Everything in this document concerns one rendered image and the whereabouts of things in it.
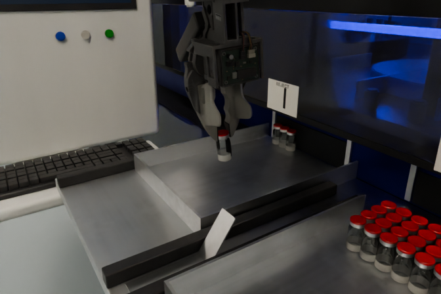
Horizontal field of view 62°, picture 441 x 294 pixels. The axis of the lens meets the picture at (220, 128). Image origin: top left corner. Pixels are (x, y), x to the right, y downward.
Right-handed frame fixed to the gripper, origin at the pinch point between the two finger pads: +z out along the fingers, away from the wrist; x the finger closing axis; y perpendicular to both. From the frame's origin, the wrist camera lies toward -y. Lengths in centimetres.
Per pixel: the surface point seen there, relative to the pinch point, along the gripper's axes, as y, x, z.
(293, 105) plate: -5.5, 18.1, 2.0
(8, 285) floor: -110, -58, 96
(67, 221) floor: -149, -29, 99
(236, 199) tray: -0.2, 2.0, 13.5
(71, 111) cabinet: -54, -18, 8
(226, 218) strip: 10.5, -5.3, 7.8
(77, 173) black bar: -18.6, -20.7, 9.7
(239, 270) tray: 15.0, -6.2, 12.6
